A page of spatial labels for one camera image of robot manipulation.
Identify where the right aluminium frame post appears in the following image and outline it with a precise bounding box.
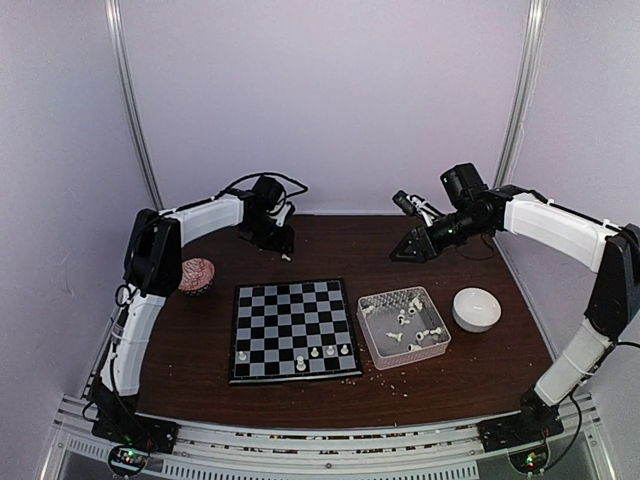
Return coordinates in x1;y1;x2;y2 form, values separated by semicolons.
493;0;547;187

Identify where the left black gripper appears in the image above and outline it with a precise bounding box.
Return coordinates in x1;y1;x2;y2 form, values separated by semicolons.
246;214;295;255

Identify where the white chess piece pile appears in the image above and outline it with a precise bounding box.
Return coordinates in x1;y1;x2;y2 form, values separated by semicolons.
363;300;448;356

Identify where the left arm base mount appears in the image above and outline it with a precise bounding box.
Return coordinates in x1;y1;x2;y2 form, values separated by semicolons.
81;394;179;479

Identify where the aluminium frame post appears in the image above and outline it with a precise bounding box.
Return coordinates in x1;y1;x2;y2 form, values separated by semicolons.
104;0;164;210
493;0;547;187

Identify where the white ceramic bowl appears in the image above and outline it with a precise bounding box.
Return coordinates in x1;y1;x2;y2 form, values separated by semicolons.
452;287;502;333

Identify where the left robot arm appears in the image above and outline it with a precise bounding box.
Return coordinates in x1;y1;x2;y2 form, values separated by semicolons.
90;172;295;444

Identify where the left aluminium frame post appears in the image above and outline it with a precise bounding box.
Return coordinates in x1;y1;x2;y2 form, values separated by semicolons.
104;0;164;210

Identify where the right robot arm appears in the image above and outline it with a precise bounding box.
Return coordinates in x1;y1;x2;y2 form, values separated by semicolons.
390;163;639;442

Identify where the pink plastic basket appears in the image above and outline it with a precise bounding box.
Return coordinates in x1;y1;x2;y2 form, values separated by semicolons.
357;286;451;370

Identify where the black white chessboard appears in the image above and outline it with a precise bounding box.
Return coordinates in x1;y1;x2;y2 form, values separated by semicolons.
229;278;363;386

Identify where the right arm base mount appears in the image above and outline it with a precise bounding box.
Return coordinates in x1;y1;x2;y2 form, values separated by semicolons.
477;390;564;476

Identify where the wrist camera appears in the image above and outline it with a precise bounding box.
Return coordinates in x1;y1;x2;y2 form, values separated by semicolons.
268;200;295;227
392;190;444;226

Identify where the red patterned bowl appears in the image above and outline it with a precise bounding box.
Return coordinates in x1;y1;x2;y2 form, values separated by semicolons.
178;257;215;296

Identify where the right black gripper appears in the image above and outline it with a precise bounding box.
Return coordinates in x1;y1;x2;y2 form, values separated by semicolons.
390;206;490;263

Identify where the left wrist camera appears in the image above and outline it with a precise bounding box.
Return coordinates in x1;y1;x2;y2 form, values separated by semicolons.
268;200;295;227

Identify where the front aluminium rail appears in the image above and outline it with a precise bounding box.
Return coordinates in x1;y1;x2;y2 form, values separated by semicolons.
36;395;621;479

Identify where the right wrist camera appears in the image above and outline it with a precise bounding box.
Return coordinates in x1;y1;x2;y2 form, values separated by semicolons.
392;190;444;226

